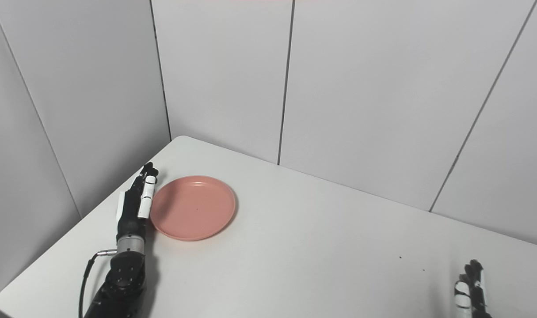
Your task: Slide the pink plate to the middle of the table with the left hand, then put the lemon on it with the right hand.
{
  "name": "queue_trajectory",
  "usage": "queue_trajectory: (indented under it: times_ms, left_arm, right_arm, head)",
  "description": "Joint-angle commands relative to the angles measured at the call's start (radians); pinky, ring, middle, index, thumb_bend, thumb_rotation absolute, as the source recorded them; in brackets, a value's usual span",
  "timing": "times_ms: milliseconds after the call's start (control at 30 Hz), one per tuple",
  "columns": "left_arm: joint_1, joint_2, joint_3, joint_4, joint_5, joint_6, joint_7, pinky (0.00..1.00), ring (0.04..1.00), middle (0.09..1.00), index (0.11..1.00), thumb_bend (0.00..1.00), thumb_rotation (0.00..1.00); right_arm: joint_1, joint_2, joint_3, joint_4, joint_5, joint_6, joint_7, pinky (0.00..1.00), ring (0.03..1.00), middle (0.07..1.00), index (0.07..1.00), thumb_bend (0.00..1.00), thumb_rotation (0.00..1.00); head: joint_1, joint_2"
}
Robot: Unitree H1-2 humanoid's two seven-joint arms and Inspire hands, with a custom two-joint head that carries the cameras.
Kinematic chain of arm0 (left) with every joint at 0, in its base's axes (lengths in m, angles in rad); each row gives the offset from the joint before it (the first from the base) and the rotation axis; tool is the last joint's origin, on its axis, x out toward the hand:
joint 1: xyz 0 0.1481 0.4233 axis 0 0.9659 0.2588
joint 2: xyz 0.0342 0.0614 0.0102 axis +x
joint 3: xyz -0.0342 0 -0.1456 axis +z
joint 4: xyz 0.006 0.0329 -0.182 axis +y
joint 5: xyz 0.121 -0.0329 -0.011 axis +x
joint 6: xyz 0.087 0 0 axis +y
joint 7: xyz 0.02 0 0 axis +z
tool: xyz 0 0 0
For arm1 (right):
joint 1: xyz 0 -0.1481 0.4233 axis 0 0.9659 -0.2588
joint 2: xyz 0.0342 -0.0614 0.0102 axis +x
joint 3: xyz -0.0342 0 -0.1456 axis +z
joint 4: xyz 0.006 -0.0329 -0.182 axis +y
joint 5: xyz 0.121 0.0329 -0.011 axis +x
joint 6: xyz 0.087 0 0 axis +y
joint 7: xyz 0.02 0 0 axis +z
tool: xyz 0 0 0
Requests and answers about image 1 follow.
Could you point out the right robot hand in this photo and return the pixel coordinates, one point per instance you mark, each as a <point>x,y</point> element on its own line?
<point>470,291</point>

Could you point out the pink round plate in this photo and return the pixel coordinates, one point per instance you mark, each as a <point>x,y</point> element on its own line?
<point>193,207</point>

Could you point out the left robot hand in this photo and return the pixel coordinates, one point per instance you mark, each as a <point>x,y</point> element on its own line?
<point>133,212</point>

